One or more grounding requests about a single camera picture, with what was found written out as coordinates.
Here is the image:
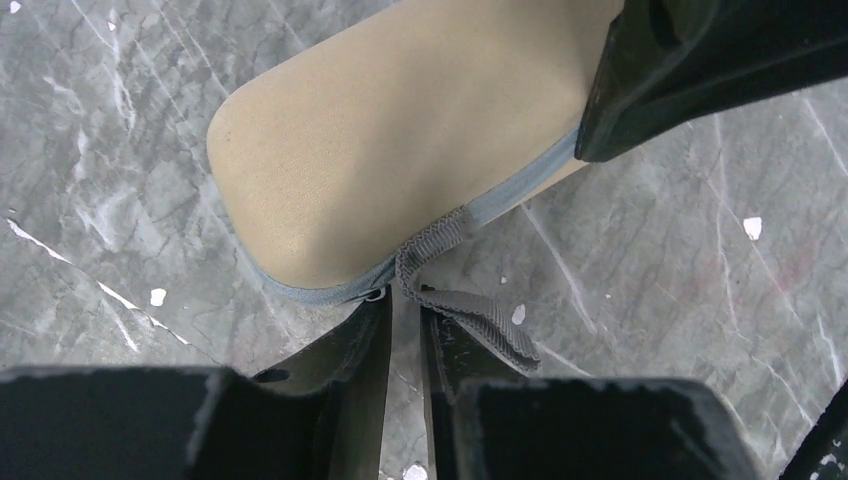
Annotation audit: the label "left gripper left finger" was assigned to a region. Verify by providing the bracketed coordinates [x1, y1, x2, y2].
[1, 288, 392, 479]

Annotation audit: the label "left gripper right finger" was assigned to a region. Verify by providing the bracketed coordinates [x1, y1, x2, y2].
[420, 309, 758, 479]

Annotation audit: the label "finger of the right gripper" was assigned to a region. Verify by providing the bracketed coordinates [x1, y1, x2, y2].
[575, 0, 847, 163]
[778, 382, 847, 480]

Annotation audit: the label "beige umbrella pouch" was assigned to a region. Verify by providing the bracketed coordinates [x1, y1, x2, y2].
[206, 0, 623, 373]

